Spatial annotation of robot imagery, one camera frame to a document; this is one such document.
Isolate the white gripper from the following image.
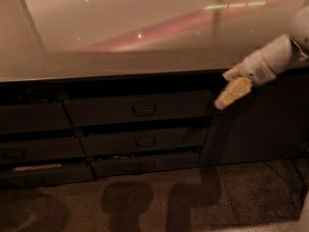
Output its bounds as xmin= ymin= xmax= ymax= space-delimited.
xmin=214 ymin=50 xmax=277 ymax=110

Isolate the dark drawer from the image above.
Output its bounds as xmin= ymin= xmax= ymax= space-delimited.
xmin=0 ymin=103 xmax=70 ymax=133
xmin=91 ymin=152 xmax=199 ymax=178
xmin=64 ymin=91 xmax=213 ymax=127
xmin=80 ymin=128 xmax=208 ymax=156
xmin=0 ymin=138 xmax=85 ymax=164
xmin=0 ymin=163 xmax=95 ymax=190

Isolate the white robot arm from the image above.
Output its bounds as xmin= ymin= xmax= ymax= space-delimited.
xmin=214 ymin=6 xmax=309 ymax=110

